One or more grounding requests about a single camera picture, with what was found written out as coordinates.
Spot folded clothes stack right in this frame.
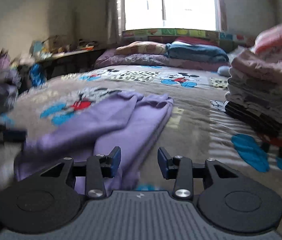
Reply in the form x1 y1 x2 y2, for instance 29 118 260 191
225 47 282 137

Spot small blue-grey plush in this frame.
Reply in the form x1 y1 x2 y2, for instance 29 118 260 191
217 66 230 77

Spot pink white folded towel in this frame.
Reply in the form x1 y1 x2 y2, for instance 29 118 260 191
252 24 282 63

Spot purple garment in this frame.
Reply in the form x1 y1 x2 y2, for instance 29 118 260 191
14 92 174 193

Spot Mickey Mouse blanket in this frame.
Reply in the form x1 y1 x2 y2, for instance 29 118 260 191
0 66 282 234

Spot colourful headboard panel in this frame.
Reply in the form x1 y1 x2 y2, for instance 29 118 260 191
122 28 255 52

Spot orange patterned pillow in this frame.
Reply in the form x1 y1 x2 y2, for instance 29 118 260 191
115 41 166 55

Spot grey window curtain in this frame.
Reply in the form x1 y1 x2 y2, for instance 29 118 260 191
106 0 125 45

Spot dark side table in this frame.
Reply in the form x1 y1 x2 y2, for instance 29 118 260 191
37 48 106 80

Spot purple quilt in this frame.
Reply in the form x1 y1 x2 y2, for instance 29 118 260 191
94 49 230 72

